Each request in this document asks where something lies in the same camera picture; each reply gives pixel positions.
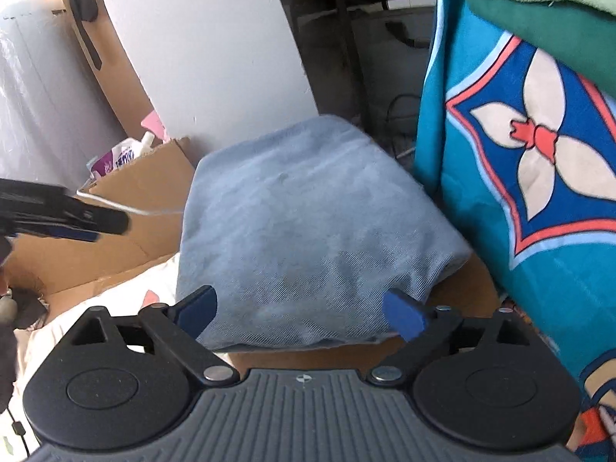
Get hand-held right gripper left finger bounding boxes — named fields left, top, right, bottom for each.
left=70, top=285, right=240, bottom=387

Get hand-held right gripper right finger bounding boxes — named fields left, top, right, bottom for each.
left=368, top=288, right=532, bottom=387

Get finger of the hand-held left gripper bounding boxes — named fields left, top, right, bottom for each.
left=0, top=178, right=130, bottom=236
left=0, top=219, right=102, bottom=243

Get blue denim pants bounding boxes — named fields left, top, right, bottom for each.
left=176, top=114, right=475, bottom=351

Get brown cardboard sheet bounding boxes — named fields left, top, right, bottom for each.
left=5, top=136, right=198, bottom=313

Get white purple detergent pouch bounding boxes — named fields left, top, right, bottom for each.
left=89, top=131, right=157, bottom=178

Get brown folded cloth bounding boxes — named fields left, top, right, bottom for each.
left=226, top=253, right=504, bottom=373

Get cream bear print bedsheet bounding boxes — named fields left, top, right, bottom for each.
left=0, top=253, right=181, bottom=458

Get pink plastic bag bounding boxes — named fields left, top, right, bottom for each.
left=142, top=110, right=170, bottom=142

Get brown wooden board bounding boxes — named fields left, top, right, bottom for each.
left=50, top=0, right=157, bottom=140

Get teal printed blanket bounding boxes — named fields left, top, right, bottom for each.
left=414, top=0, right=616, bottom=462

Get grey storage bag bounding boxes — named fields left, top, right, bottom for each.
left=349, top=7, right=436, bottom=133

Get dark green cloth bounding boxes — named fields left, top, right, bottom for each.
left=464, top=0, right=616, bottom=102

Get white hose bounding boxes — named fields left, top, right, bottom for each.
left=76, top=189, right=186, bottom=217

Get black hanging strap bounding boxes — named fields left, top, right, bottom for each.
left=65, top=0, right=103, bottom=70

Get black cable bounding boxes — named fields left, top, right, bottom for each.
left=5, top=407, right=32, bottom=455

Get black metal frame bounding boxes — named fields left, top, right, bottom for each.
left=331, top=0, right=373, bottom=131

